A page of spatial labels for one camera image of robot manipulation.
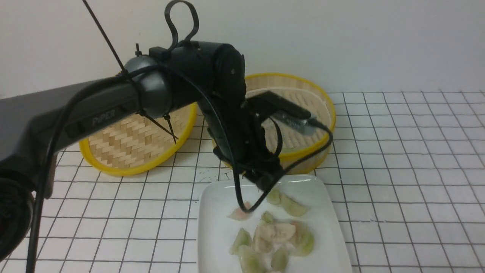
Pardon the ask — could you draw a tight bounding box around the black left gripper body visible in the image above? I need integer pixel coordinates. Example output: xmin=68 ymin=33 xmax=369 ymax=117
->
xmin=197 ymin=96 xmax=283 ymax=191

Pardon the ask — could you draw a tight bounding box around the pink steamed dumpling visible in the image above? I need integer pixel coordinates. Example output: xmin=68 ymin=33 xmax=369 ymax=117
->
xmin=227 ymin=207 xmax=252 ymax=221

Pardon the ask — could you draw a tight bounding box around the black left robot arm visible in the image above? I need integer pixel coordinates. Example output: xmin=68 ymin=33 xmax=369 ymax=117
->
xmin=1 ymin=40 xmax=284 ymax=260

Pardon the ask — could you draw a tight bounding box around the green dumpling top of plate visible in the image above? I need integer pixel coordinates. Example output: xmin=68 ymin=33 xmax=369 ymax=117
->
xmin=266 ymin=187 xmax=281 ymax=206

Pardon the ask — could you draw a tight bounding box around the white rectangular plate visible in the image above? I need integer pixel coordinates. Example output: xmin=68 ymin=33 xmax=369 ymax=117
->
xmin=197 ymin=175 xmax=353 ymax=273

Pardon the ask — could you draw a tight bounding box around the white mesh steamer liner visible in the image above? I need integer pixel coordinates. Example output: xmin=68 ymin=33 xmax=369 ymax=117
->
xmin=247 ymin=86 xmax=333 ymax=153

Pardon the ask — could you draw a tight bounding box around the bamboo steamer basket yellow rim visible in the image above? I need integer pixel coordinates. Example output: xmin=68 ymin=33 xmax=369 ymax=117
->
xmin=199 ymin=73 xmax=336 ymax=181

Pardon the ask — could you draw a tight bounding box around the small green dumpling centre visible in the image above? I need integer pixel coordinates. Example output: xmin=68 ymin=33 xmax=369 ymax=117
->
xmin=260 ymin=211 xmax=277 ymax=224

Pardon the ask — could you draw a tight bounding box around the green dumpling top right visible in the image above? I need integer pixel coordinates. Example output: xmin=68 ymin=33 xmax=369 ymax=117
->
xmin=280 ymin=194 xmax=310 ymax=217

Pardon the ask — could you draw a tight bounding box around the green dumpling left side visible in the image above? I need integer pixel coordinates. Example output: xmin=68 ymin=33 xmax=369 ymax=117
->
xmin=229 ymin=228 xmax=252 ymax=255

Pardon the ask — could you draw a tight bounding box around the pale pink dumpling centre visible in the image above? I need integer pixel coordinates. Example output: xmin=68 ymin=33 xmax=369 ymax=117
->
xmin=252 ymin=222 xmax=296 ymax=254

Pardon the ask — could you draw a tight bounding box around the bamboo steamer lid yellow rim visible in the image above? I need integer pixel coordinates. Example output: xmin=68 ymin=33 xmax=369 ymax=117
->
xmin=79 ymin=104 xmax=197 ymax=177

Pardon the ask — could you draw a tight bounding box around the green dumpling right side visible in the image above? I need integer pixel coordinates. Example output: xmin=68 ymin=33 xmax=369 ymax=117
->
xmin=289 ymin=221 xmax=314 ymax=256

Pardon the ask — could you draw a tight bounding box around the green dumpling bottom left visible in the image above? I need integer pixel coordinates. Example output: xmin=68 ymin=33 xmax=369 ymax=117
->
xmin=238 ymin=245 xmax=267 ymax=273

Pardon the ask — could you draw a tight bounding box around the green dumpling bottom centre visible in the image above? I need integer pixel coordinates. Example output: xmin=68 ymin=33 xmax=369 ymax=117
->
xmin=271 ymin=245 xmax=290 ymax=273

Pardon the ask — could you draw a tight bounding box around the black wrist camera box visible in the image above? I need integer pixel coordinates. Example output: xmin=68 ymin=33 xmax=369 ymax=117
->
xmin=247 ymin=91 xmax=323 ymax=136

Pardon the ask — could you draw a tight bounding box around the black camera cable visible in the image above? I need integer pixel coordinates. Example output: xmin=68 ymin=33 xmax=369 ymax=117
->
xmin=25 ymin=64 xmax=334 ymax=273

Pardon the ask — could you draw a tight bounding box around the black cable tie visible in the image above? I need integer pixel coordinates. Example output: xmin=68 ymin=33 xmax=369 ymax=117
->
xmin=83 ymin=0 xmax=177 ymax=144

